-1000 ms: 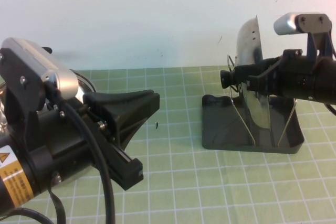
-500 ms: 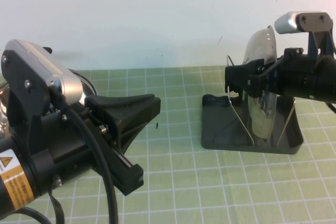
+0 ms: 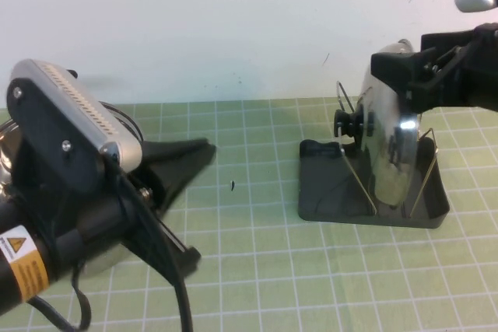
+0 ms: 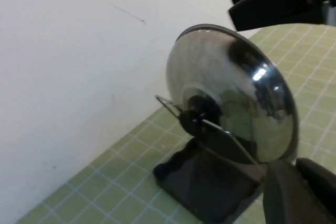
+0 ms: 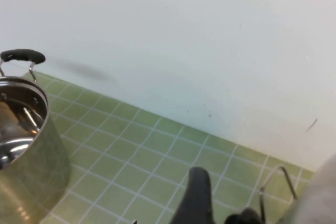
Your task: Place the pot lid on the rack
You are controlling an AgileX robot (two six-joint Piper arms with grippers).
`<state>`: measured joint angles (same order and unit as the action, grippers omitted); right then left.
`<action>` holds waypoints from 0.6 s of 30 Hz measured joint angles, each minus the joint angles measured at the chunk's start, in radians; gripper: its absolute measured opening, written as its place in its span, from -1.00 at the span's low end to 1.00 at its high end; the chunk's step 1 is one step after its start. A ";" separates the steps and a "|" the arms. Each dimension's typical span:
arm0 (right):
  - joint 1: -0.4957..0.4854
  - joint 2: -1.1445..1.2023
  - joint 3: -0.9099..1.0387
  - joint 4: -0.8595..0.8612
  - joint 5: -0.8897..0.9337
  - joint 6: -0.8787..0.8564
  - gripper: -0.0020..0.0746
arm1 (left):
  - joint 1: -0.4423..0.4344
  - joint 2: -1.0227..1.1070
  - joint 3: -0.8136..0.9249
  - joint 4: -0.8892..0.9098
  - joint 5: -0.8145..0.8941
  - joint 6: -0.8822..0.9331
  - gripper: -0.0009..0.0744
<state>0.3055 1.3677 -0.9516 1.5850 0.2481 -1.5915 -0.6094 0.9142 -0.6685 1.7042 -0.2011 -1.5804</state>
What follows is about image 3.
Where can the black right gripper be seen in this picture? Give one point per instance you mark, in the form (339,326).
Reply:
(478,67)

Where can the green grid table mat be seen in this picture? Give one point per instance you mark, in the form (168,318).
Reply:
(272,289)

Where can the small dark debris speck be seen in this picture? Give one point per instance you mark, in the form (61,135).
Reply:
(232,185)

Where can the steel pot lid black knob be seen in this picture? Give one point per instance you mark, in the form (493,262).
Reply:
(389,153)

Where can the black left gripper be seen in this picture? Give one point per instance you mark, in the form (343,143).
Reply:
(155,223)

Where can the stainless steel cooking pot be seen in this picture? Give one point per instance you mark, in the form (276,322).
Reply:
(105,264)

